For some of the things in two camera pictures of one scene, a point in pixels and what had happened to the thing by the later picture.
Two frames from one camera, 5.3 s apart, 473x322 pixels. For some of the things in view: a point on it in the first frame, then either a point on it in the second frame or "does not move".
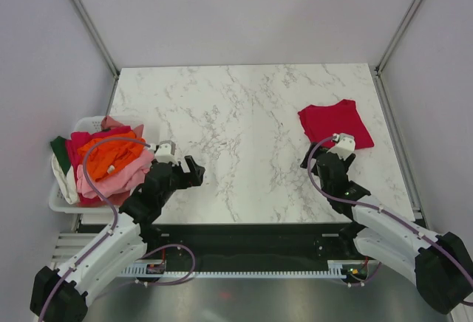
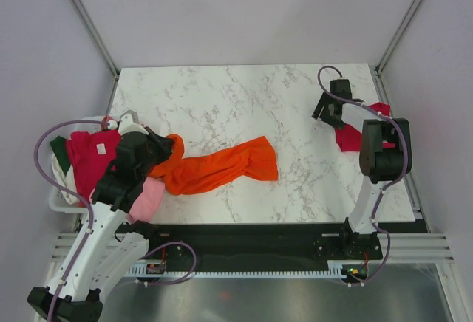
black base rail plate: (259, 242) does not move
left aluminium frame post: (77, 2) does not move
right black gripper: (347, 162) to (324, 101)
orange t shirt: (108, 155) to (255, 158)
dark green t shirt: (60, 148) does not move
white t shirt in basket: (67, 182) does not move
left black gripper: (193, 178) to (164, 145)
